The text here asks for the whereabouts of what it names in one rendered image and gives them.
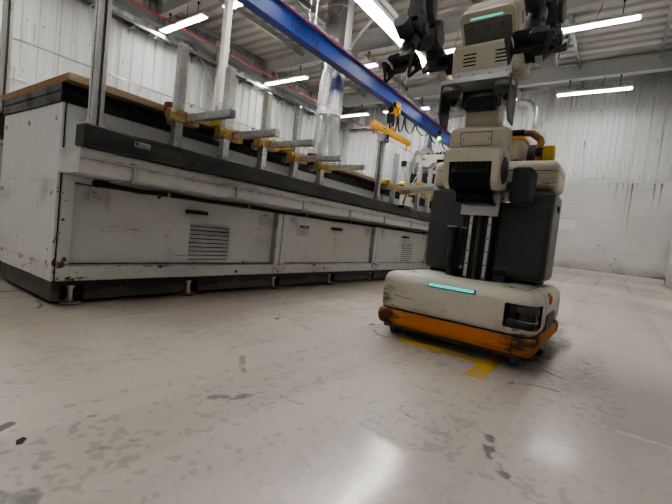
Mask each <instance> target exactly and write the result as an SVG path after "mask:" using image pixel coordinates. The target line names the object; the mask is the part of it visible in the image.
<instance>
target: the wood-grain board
mask: <svg viewBox="0 0 672 504"><path fill-rule="evenodd" d="M59 82H66V83H69V84H72V85H75V86H78V87H81V88H84V89H87V90H89V85H90V79H89V78H86V77H83V76H80V75H77V74H74V73H71V72H67V73H64V74H61V75H58V76H56V77H53V78H50V79H47V80H44V81H41V82H38V83H36V84H33V85H30V86H27V87H24V88H21V89H19V90H16V91H13V92H10V93H7V94H4V95H2V96H1V101H2V102H4V100H7V99H10V98H13V97H16V96H19V95H22V94H26V93H29V92H32V91H35V90H38V89H41V88H44V87H47V86H50V85H53V84H56V83H59ZM105 95H106V96H109V97H112V98H115V99H118V100H121V101H124V102H127V103H130V104H133V105H136V106H139V107H142V108H145V109H148V110H151V111H154V112H157V113H161V114H164V115H165V111H164V105H163V104H160V103H157V102H154V101H151V100H149V99H146V98H143V97H140V96H137V95H134V94H131V93H129V92H126V91H123V90H120V89H117V88H114V87H111V86H109V85H106V92H105ZM199 126H200V127H203V128H206V129H209V130H212V131H215V128H213V127H211V121H208V122H200V123H199ZM334 171H337V172H341V173H344V174H347V175H350V176H353V177H356V178H359V179H362V180H365V181H368V182H371V183H374V184H375V178H372V177H369V176H366V175H363V174H360V173H357V172H355V171H352V170H334Z"/></svg>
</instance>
